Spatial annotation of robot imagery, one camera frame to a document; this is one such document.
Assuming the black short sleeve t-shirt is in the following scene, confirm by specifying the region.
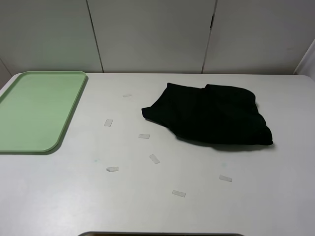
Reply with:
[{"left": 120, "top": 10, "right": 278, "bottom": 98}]
[{"left": 141, "top": 83, "right": 273, "bottom": 146}]

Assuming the clear tape piece lower right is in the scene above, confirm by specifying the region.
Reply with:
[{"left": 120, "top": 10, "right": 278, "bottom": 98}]
[{"left": 219, "top": 175, "right": 232, "bottom": 182}]

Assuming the light green plastic tray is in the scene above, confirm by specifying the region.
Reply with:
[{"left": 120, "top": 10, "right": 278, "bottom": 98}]
[{"left": 0, "top": 71, "right": 87, "bottom": 154}]

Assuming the clear tape piece centre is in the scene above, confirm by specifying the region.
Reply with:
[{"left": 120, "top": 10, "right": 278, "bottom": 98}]
[{"left": 149, "top": 154, "right": 160, "bottom": 164}]

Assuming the clear tape piece lower left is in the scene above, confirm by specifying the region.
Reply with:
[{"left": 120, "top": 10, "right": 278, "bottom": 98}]
[{"left": 106, "top": 167, "right": 119, "bottom": 172}]

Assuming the clear tape piece bottom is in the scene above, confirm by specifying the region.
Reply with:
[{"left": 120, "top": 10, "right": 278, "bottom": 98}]
[{"left": 172, "top": 190, "right": 186, "bottom": 198}]

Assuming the clear tape piece middle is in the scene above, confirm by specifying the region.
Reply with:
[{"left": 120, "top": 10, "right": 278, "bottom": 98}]
[{"left": 138, "top": 134, "right": 150, "bottom": 139}]

